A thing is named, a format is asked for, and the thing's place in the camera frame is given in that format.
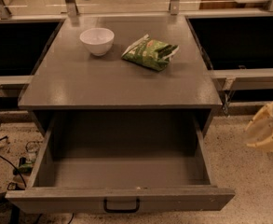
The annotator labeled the grey top drawer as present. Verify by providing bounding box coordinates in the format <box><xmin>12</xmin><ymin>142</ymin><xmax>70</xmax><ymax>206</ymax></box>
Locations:
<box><xmin>7</xmin><ymin>110</ymin><xmax>235</xmax><ymax>213</ymax></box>

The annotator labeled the green snack bag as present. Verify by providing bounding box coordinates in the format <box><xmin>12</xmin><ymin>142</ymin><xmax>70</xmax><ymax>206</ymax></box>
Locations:
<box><xmin>121</xmin><ymin>35</ymin><xmax>179</xmax><ymax>72</ymax></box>

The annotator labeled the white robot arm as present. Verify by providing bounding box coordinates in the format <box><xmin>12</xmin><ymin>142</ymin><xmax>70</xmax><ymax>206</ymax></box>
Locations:
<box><xmin>244</xmin><ymin>102</ymin><xmax>273</xmax><ymax>152</ymax></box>

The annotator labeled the glass jar on floor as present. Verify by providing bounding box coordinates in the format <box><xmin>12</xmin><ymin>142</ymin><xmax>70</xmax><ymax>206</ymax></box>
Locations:
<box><xmin>25</xmin><ymin>141</ymin><xmax>41</xmax><ymax>163</ymax></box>

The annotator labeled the grey cabinet with top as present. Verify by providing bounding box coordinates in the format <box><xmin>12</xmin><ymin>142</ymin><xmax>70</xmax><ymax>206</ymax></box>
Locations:
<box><xmin>17</xmin><ymin>15</ymin><xmax>223</xmax><ymax>138</ymax></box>

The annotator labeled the black top drawer handle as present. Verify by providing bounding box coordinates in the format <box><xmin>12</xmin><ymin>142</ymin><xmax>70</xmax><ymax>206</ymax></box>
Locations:
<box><xmin>102</xmin><ymin>199</ymin><xmax>141</xmax><ymax>214</ymax></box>

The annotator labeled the white ceramic bowl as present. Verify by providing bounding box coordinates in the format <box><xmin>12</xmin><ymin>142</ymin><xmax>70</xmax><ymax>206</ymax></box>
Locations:
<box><xmin>79</xmin><ymin>28</ymin><xmax>115</xmax><ymax>56</ymax></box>

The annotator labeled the metal railing frame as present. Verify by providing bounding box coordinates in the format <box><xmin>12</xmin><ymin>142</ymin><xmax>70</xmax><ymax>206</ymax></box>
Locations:
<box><xmin>0</xmin><ymin>0</ymin><xmax>273</xmax><ymax>116</ymax></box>

